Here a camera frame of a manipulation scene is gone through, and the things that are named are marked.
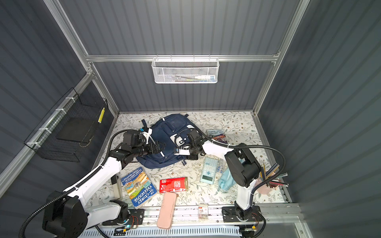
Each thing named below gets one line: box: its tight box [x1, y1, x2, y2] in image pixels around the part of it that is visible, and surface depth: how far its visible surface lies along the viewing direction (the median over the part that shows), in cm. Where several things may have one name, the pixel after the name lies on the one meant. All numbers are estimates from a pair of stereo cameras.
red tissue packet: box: [159, 176, 189, 194], surface depth 85 cm
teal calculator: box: [199, 156, 219, 185], surface depth 89 cm
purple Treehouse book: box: [206, 128, 228, 145], surface depth 107 cm
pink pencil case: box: [156, 191, 178, 230], surface depth 75 cm
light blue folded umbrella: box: [218, 167, 237, 192], surface depth 81 cm
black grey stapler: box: [110, 172, 123, 201], surface depth 80 cm
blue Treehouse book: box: [121, 166, 158, 210], surface depth 82 cm
